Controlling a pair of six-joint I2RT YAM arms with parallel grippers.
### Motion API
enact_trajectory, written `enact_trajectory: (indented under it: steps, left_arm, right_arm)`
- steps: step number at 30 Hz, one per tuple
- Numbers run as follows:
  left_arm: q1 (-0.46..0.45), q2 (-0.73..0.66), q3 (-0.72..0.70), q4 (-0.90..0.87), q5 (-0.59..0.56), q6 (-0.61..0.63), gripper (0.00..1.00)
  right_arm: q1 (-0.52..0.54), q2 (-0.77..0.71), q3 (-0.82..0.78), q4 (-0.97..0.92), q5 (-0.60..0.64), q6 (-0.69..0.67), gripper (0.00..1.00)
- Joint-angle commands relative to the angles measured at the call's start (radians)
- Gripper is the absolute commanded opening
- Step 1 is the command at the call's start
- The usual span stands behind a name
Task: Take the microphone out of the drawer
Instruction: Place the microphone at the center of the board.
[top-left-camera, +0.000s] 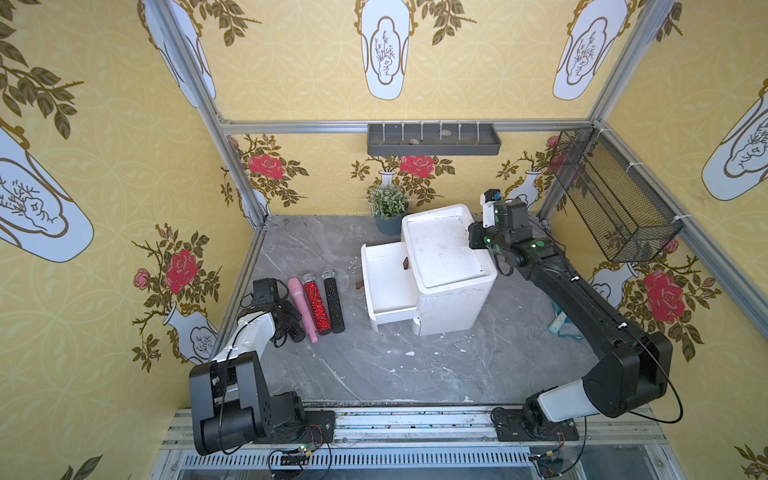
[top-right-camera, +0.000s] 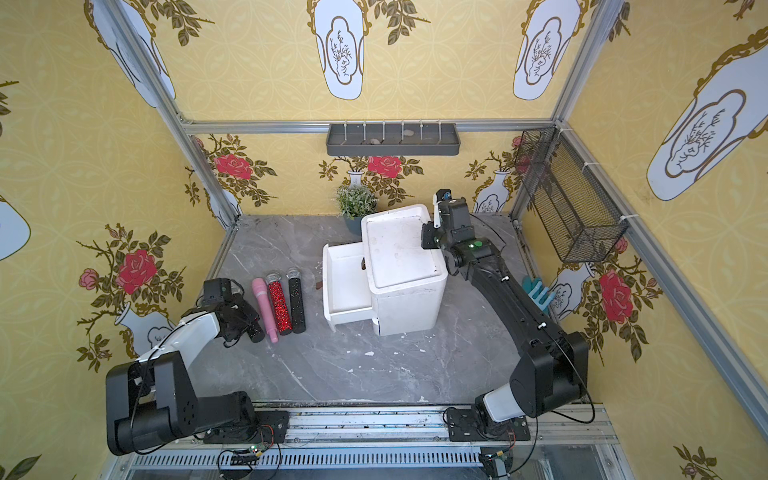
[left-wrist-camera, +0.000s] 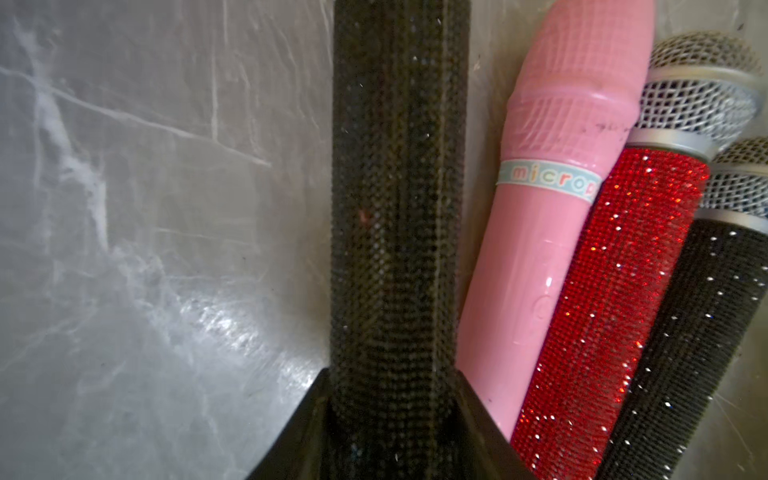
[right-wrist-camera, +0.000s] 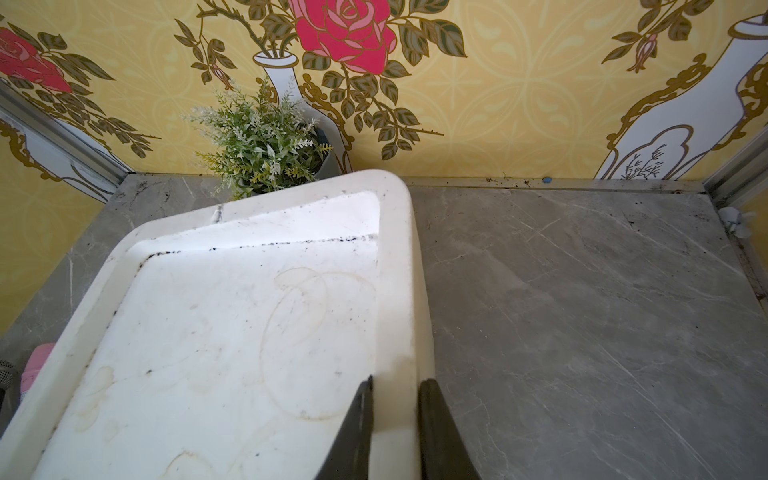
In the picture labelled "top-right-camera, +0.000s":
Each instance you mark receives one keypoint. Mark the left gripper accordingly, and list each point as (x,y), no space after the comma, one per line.
(246,324)

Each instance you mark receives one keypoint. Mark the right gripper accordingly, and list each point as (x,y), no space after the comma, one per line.
(432,235)

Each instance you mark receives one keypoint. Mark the pink microphone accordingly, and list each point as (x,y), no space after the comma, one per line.
(261,294)

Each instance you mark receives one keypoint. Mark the red glitter microphone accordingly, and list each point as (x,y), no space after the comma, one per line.
(279,305)

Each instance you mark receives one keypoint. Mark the black glitter microphone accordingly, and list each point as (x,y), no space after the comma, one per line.
(296,300)

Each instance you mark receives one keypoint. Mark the white drawer cabinet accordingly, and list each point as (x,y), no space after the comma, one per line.
(406,281)

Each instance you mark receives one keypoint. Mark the white drawer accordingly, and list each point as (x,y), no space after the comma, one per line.
(346,293)

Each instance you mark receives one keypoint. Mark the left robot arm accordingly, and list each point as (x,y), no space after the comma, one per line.
(151,401)

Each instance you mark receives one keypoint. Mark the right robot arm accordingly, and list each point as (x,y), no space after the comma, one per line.
(552,369)

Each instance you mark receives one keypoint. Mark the small potted green plant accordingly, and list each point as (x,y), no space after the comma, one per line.
(355,202)

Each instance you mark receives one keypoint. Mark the teal plastic rack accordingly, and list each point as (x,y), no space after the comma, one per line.
(538,292)

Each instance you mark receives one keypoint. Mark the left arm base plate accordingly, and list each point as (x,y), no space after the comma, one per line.
(268,427)

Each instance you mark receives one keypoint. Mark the grey wall shelf tray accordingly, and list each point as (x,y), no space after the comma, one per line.
(393,138)

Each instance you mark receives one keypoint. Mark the black wire mesh basket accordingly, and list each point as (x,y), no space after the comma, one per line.
(582,221)

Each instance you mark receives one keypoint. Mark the aluminium front rail frame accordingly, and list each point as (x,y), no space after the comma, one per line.
(400,436)

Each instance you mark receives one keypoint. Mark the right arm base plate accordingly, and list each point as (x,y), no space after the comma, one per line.
(469,425)

